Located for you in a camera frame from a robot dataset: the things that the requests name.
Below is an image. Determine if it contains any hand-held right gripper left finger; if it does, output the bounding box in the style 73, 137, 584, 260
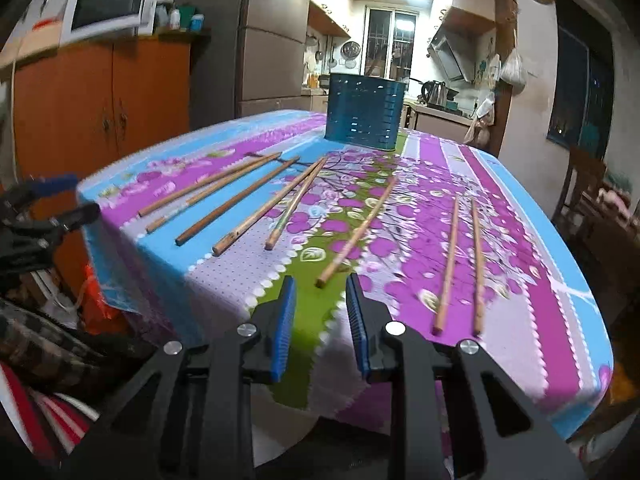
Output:
65, 275, 298, 480

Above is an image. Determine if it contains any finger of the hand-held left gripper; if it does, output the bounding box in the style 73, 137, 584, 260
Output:
0, 203, 102, 273
0, 174, 79, 211

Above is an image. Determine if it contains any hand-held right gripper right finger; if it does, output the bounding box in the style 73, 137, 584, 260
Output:
345, 273, 586, 480

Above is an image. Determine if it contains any bunch of wooden chopsticks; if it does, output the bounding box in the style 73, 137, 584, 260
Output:
145, 152, 487, 337

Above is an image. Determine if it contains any blue perforated chopstick holder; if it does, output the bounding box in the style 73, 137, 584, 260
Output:
324, 72, 407, 152

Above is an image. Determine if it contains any orange plastic bag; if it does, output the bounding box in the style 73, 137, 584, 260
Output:
79, 262, 132, 337

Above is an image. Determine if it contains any orange wooden cabinet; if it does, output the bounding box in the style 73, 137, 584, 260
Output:
11, 34, 193, 196

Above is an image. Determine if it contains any plaid cloth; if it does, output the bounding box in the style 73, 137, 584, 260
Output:
0, 297, 151, 398

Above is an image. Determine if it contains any floral purple tablecloth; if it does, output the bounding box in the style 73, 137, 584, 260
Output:
75, 109, 616, 441

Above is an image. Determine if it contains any white microwave oven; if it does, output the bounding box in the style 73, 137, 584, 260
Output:
59, 0, 160, 45

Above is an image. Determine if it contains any red striped cloth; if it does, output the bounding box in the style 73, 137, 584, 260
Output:
0, 360, 103, 463

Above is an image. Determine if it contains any beige hanging bag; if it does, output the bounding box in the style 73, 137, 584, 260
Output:
463, 91, 497, 147

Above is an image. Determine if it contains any steel electric kettle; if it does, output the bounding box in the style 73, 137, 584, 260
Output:
421, 81, 447, 107

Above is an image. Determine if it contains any beige refrigerator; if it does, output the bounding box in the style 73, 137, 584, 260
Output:
175, 0, 312, 123

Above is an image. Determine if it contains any wooden chair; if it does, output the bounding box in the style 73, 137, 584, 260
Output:
551, 146, 609, 235

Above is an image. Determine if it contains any pink cloth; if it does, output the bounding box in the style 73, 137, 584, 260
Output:
599, 184, 632, 212

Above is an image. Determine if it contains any kitchen window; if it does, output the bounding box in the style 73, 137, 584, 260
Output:
364, 7, 417, 81

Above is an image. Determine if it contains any range hood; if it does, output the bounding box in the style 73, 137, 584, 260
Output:
426, 29, 473, 82

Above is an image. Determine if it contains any white hanging plastic bag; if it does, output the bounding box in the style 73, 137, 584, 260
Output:
499, 50, 528, 92

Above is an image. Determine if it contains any dark window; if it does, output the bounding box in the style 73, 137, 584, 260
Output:
546, 0, 615, 150

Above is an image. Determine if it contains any wooden wall cabinet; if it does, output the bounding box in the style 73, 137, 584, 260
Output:
307, 0, 352, 40

